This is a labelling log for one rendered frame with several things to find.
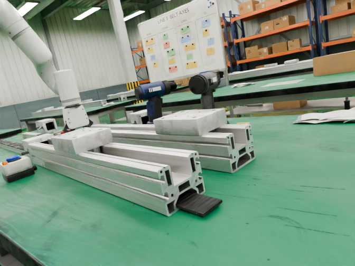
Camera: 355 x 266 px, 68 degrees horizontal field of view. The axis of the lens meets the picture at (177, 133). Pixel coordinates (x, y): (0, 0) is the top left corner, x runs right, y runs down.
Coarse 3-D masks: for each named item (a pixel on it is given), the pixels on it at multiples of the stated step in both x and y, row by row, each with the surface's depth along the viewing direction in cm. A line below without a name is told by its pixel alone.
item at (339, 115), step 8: (328, 112) 85; (336, 112) 82; (344, 112) 80; (352, 112) 78; (296, 120) 87; (304, 120) 84; (312, 120) 83; (320, 120) 81; (328, 120) 79; (336, 120) 77; (344, 120) 76; (352, 120) 75
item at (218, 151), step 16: (112, 128) 104; (128, 128) 95; (144, 128) 88; (224, 128) 64; (240, 128) 60; (144, 144) 77; (160, 144) 72; (176, 144) 67; (192, 144) 63; (208, 144) 60; (224, 144) 57; (240, 144) 61; (208, 160) 60; (224, 160) 57; (240, 160) 62
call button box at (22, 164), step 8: (16, 160) 86; (24, 160) 86; (0, 168) 87; (8, 168) 83; (16, 168) 84; (24, 168) 86; (32, 168) 88; (8, 176) 83; (16, 176) 84; (24, 176) 86
